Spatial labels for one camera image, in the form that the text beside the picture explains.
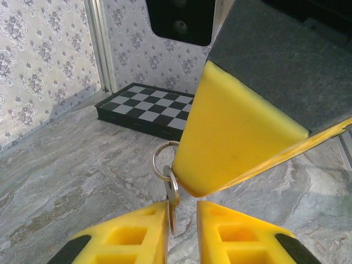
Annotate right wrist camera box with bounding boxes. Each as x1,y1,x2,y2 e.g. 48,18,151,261
145,0,216,47

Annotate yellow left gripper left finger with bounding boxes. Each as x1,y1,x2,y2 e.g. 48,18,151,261
48,200,169,264

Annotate silver padlock key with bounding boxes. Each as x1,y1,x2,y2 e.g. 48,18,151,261
167,169,181,235
163,164,173,200

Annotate aluminium side rail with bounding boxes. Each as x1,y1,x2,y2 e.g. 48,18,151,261
337,134,352,166

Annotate aluminium corner post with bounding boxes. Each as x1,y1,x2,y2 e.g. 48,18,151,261
83,0,118,94

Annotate silver key ring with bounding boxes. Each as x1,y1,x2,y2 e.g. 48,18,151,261
152,141,180,180

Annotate black and white chessboard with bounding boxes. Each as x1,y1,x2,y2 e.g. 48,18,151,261
94,82,196,141

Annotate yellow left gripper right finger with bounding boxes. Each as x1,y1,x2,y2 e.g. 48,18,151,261
196,200,324,264

